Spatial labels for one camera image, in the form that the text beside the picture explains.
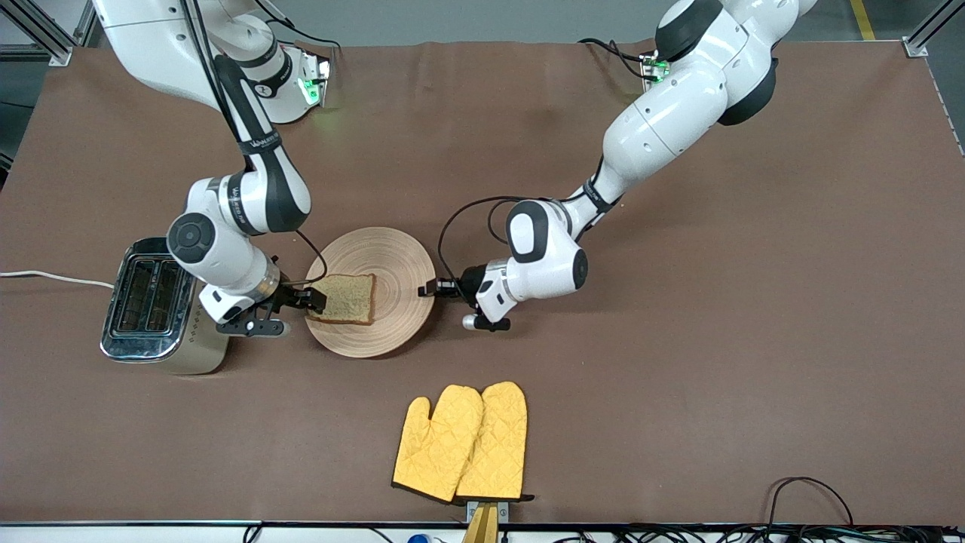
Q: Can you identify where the brown bread slice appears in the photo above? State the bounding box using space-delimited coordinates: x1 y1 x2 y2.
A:
305 273 376 326

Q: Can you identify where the round wooden plate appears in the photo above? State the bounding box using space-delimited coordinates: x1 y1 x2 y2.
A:
305 226 437 359

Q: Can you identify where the beige chrome two-slot toaster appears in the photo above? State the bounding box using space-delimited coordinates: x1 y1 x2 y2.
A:
100 238 231 376

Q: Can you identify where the yellow quilted oven mitt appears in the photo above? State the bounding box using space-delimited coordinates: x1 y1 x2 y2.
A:
392 385 485 504
455 381 528 502

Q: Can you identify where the yellow wooden stick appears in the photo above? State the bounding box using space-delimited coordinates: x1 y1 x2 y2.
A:
461 504 500 543

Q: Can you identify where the aluminium corner profile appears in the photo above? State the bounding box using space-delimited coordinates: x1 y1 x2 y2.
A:
903 0 965 60

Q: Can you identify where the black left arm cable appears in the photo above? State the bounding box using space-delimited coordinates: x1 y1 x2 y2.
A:
437 195 530 289

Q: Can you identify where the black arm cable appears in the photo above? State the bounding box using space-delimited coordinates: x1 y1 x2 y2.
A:
294 229 330 290
437 195 530 289

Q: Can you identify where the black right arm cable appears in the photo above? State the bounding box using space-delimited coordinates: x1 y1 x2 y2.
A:
294 229 330 290

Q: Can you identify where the white toaster power cable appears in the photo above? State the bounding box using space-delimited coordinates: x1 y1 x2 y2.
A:
0 269 115 290

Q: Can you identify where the black right base cable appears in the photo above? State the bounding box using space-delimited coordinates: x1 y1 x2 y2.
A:
255 0 342 51

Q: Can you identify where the black base cable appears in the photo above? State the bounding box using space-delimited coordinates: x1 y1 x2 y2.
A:
255 0 342 51
579 38 651 81

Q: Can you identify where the black left base cable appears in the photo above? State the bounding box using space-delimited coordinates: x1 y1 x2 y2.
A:
579 38 651 81

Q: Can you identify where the aluminium frame profile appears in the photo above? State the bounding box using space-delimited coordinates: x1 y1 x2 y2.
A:
0 0 76 67

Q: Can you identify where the black looped cable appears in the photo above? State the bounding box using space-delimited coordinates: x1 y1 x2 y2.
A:
767 476 855 529

